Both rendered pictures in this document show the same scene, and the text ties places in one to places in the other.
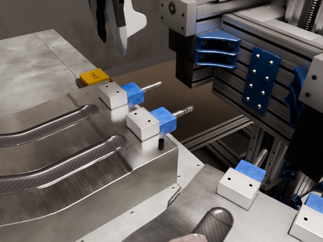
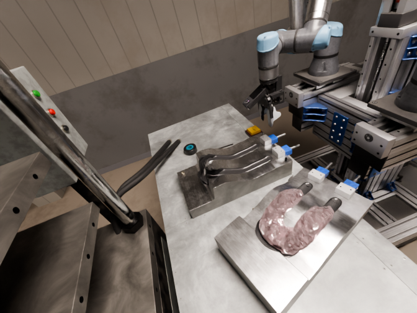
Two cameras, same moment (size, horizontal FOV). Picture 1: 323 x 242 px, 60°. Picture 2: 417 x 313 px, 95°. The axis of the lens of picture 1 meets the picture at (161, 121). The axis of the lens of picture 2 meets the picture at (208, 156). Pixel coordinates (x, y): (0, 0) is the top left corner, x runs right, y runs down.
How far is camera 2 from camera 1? 0.46 m
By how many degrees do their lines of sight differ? 21
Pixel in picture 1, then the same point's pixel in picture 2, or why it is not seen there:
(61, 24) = (224, 92)
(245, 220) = (318, 187)
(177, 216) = (291, 184)
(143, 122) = (278, 151)
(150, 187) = (281, 174)
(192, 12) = (301, 97)
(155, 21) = not seen: hidden behind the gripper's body
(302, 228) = (338, 189)
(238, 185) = (315, 174)
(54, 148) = (246, 159)
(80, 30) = (234, 94)
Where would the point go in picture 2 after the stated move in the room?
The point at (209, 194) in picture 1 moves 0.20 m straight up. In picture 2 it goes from (304, 177) to (309, 140)
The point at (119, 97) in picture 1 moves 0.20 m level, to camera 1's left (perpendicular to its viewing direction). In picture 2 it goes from (268, 141) to (229, 141)
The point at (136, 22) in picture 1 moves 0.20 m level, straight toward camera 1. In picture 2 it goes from (277, 115) to (281, 143)
